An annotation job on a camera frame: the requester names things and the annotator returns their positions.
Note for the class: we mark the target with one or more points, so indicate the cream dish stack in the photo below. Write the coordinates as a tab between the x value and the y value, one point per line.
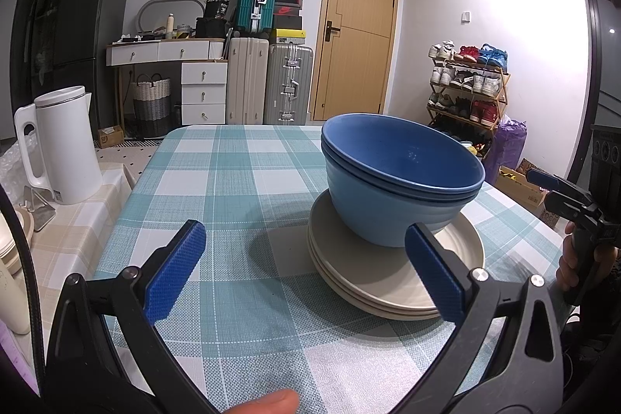
17	239

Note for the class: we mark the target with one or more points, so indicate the purple plastic bag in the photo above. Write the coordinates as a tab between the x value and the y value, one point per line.
509	142

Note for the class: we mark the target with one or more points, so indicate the silver suitcase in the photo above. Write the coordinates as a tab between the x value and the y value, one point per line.
281	103

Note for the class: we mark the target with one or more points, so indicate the black bag with label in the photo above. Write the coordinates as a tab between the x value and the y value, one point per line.
216	4

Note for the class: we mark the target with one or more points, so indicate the plain black shoe box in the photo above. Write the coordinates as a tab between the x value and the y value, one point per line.
288	22

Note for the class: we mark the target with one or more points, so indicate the wooden door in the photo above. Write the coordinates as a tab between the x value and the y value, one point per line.
354	69

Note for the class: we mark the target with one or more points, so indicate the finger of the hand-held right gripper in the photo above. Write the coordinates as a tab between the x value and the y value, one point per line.
563	205
538	176

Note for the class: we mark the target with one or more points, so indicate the beige suitcase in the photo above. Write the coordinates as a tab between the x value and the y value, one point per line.
247	79

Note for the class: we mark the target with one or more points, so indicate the small floor cardboard box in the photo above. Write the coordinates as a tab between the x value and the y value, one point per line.
110	137

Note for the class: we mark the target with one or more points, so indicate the tall dark cabinet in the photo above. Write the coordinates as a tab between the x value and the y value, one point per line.
39	6

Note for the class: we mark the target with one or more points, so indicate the metal stand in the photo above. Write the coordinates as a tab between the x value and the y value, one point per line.
41	212

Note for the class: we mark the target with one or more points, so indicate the wooden shoe rack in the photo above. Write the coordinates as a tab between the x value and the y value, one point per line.
504	77

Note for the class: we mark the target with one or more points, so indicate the black storage box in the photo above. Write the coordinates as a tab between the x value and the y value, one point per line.
211	28

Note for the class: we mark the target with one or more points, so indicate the clear plastic wrap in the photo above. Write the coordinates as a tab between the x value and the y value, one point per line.
12	166

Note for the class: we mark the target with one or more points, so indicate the person's left hand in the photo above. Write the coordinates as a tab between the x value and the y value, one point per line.
271	404

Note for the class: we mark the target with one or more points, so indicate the beige checked tablecloth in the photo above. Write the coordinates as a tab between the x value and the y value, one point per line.
77	225

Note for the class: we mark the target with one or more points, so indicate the printed cardboard box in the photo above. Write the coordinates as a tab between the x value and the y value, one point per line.
519	195

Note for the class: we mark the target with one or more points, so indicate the black refrigerator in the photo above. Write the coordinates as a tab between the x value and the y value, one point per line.
92	31

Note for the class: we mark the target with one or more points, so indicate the white and yellow shoe box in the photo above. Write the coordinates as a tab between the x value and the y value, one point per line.
290	37

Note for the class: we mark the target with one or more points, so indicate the oval mirror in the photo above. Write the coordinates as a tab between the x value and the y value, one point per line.
165	14

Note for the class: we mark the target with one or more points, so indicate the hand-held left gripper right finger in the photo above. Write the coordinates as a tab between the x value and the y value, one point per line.
436	273

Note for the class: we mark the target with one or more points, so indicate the teal checked tablecloth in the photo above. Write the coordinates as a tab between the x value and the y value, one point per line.
242	200

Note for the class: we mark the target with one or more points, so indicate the white cup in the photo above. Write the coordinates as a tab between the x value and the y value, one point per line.
14	297

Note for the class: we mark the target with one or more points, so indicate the black and white patterned rug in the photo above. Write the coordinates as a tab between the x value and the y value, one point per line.
140	143

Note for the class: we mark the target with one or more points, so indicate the person's right hand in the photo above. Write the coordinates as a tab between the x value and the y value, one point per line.
563	268

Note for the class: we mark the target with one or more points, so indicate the pile of floor shoes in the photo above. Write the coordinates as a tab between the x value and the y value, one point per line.
461	137

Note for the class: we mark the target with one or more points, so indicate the white drawer unit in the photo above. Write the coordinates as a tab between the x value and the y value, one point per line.
203	96

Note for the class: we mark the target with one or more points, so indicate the white electric kettle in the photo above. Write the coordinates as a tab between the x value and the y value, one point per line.
68	152

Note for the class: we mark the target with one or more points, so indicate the cream plate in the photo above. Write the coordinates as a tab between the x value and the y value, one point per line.
465	249
412	316
412	308

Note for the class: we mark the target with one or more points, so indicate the shoe rack with shoes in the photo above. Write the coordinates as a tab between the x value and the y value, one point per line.
485	82

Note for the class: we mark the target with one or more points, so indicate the white dressing table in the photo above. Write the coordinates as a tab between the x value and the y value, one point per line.
136	53

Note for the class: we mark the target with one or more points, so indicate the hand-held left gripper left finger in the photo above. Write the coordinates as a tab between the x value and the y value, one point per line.
177	268

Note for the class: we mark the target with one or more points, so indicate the white bottle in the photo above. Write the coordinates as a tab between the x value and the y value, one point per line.
170	26

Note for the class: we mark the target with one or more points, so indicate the woven laundry basket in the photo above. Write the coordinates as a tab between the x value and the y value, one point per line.
153	103

